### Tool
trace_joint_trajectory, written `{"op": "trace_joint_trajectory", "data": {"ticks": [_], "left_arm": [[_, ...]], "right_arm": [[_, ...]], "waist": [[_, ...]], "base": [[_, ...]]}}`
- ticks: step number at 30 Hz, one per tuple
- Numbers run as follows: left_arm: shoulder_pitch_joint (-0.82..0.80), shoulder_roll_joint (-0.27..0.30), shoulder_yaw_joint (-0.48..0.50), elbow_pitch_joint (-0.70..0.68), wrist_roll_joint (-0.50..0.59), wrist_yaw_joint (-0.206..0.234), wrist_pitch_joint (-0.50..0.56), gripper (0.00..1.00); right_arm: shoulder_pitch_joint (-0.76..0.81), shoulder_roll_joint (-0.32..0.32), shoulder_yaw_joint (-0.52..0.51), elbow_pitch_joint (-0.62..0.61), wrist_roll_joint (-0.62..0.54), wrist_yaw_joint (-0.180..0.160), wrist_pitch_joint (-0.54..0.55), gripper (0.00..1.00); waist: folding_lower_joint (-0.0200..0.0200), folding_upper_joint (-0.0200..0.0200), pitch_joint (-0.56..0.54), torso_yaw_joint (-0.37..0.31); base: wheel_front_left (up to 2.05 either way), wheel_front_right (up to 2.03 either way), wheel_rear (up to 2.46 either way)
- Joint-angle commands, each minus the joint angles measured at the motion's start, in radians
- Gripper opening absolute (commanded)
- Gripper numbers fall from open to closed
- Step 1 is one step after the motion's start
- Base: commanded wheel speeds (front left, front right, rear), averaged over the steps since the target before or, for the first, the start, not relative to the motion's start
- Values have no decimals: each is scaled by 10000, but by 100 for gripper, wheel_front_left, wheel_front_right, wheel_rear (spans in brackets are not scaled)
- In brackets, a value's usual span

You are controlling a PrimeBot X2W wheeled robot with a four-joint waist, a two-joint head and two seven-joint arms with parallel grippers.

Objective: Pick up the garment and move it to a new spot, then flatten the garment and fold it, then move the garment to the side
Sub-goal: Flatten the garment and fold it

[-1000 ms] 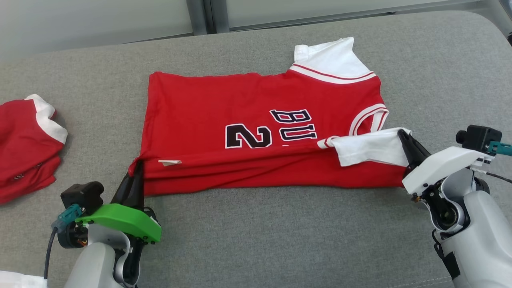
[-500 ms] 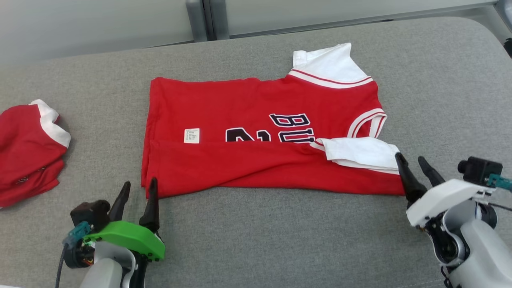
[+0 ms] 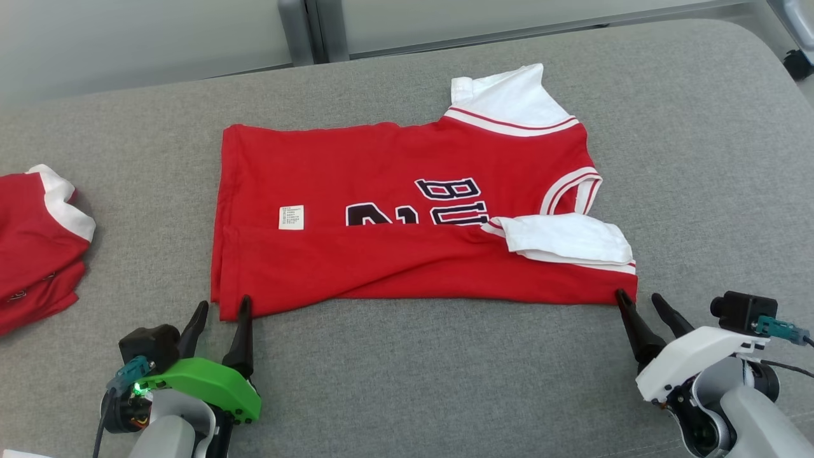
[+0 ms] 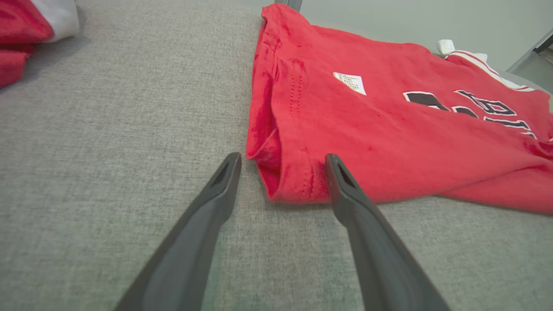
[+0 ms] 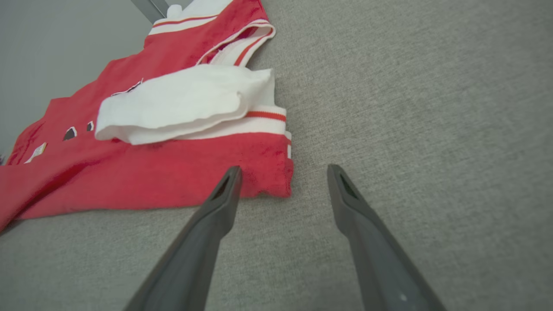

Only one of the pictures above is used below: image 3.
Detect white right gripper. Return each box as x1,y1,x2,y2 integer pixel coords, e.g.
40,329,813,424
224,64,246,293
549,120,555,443
615,288,770,403

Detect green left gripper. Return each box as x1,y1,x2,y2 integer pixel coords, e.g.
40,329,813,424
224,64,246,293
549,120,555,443
135,295,263,424

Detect red white basketball jersey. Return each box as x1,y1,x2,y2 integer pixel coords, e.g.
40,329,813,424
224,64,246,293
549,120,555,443
210,62,638,322

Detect red shorts with white trim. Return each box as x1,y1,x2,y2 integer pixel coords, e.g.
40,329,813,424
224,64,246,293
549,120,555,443
0,164,97,338

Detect grey fabric sofa cushion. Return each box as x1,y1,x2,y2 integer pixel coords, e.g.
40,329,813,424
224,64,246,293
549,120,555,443
0,18,814,458

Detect black caster wheel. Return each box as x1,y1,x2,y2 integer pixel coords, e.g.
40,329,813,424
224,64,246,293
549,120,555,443
783,50,814,81

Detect grey partition leg with caster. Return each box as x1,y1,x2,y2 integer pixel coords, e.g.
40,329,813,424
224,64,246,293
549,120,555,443
768,0,814,52

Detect left camera cable teal plug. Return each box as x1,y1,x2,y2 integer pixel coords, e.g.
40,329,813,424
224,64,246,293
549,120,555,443
92,356,155,458

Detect camera cable teal plug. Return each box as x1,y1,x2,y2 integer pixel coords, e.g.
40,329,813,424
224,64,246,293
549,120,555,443
755,316,814,380
92,356,155,458

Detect right camera cable teal plug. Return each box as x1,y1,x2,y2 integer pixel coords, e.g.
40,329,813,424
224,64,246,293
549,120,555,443
755,316,814,380

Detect grey rounded post foot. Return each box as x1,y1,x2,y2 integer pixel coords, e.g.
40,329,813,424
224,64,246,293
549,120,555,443
278,0,317,66
316,0,350,63

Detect grey partition bottom rail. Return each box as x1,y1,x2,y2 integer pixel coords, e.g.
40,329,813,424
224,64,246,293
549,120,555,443
347,0,773,58

